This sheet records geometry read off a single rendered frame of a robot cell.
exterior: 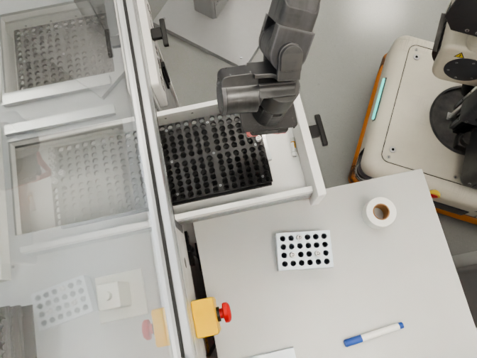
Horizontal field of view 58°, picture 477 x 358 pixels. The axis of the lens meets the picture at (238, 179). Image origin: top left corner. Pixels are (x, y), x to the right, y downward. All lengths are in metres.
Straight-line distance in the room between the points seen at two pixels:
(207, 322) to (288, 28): 0.56
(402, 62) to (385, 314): 1.07
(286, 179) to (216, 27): 1.26
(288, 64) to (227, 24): 1.50
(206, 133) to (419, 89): 1.04
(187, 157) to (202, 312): 0.32
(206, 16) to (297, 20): 1.53
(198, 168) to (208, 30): 1.26
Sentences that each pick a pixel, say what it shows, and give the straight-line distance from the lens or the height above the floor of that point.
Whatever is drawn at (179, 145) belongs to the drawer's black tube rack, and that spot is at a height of 0.90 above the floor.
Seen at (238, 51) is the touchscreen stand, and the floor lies 0.03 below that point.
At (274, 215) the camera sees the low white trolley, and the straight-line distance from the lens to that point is 1.04.
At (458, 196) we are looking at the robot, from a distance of 1.73.
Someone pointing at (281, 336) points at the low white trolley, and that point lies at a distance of 1.03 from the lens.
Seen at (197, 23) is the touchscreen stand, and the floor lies 0.04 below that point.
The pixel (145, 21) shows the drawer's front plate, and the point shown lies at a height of 0.93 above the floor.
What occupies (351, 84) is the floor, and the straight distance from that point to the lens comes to 2.06.
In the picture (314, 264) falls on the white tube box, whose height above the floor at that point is 0.80.
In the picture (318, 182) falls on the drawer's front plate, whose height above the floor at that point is 0.93.
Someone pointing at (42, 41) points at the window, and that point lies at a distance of 0.43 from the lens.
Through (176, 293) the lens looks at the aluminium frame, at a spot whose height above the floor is 0.99.
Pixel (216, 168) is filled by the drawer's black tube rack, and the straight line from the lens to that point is 0.92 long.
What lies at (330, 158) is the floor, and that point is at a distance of 1.91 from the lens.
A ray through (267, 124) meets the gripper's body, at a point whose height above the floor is 1.08.
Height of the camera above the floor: 1.78
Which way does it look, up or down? 75 degrees down
